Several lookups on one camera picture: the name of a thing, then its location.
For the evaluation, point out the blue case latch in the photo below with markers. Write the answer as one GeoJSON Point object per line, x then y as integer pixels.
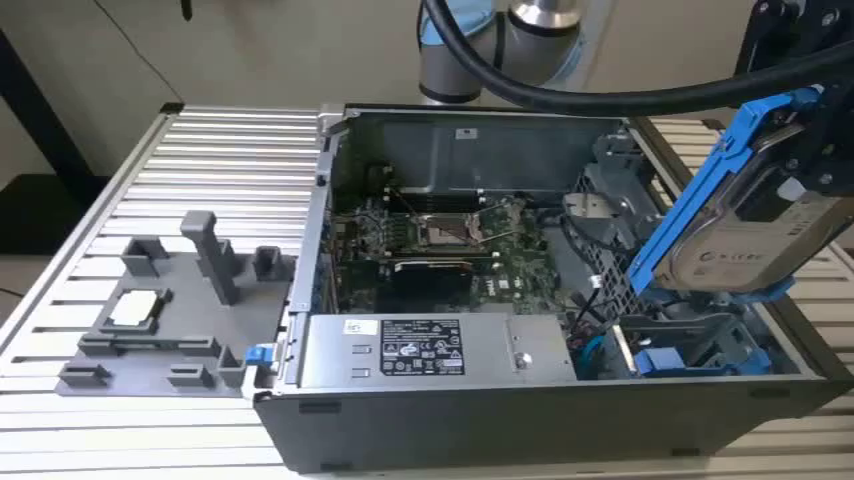
{"type": "Point", "coordinates": [255, 355]}

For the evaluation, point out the gray plastic parts rack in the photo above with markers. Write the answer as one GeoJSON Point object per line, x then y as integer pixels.
{"type": "Point", "coordinates": [187, 310]}

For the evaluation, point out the black fan shroud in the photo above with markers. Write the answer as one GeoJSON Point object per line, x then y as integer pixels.
{"type": "Point", "coordinates": [467, 155]}

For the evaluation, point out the perforated metal disk bay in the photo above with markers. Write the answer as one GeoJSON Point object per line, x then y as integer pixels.
{"type": "Point", "coordinates": [601, 240]}

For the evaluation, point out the hard disk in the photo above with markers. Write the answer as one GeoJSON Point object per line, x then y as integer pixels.
{"type": "Point", "coordinates": [734, 240]}

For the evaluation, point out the silver power supply unit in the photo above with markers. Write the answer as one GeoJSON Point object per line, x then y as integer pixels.
{"type": "Point", "coordinates": [334, 360]}

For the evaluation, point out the CPU socket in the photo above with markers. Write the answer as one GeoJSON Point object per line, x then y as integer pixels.
{"type": "Point", "coordinates": [443, 230]}

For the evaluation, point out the open black PC case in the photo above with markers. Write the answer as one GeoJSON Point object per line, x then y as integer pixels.
{"type": "Point", "coordinates": [534, 430]}

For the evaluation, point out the small dark hanging object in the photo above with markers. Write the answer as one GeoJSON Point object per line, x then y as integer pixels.
{"type": "Point", "coordinates": [187, 10]}

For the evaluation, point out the black graphics card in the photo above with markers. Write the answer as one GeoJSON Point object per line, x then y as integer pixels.
{"type": "Point", "coordinates": [421, 290]}

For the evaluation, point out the black box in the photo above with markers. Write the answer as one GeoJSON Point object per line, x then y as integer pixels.
{"type": "Point", "coordinates": [40, 215]}

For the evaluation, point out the green motherboard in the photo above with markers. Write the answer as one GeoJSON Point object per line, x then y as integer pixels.
{"type": "Point", "coordinates": [521, 280]}

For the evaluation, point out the silver CPU chip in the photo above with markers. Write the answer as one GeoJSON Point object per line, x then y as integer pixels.
{"type": "Point", "coordinates": [136, 306]}

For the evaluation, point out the black upright pole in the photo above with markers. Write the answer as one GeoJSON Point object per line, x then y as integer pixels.
{"type": "Point", "coordinates": [40, 100]}

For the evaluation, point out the blue disk carrier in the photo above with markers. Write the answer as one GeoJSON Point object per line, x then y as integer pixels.
{"type": "Point", "coordinates": [661, 361]}

